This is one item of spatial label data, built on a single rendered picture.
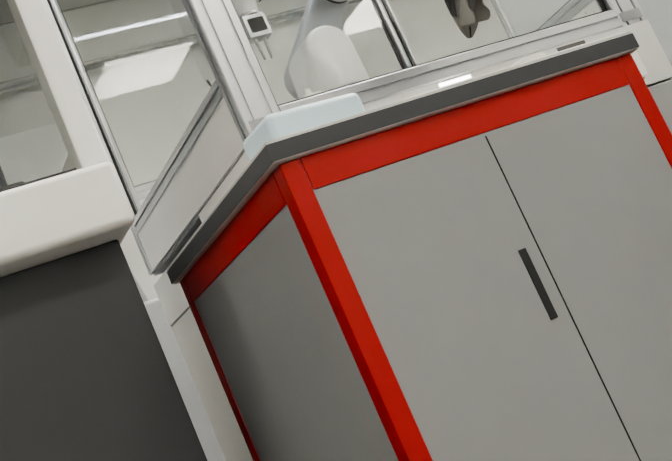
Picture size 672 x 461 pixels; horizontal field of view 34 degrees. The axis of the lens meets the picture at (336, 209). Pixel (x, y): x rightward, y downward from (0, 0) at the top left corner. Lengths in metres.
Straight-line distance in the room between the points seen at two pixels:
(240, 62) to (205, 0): 0.14
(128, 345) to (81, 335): 0.07
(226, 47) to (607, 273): 0.91
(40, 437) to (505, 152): 0.76
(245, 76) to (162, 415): 0.71
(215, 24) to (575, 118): 0.80
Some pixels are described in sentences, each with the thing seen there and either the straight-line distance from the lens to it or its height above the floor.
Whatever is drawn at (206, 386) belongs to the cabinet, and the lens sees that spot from 2.76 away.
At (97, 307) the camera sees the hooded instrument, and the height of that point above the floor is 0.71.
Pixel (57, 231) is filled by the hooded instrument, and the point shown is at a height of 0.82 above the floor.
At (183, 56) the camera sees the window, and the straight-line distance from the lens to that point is 2.26.
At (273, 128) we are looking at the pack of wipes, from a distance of 1.39.
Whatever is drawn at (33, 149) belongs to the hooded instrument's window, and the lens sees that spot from 1.67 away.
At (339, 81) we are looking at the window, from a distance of 2.15.
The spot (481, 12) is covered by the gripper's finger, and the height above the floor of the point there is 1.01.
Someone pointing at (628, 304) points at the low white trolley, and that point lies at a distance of 1.52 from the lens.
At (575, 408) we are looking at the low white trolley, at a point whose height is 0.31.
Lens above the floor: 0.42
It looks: 10 degrees up
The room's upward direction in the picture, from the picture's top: 24 degrees counter-clockwise
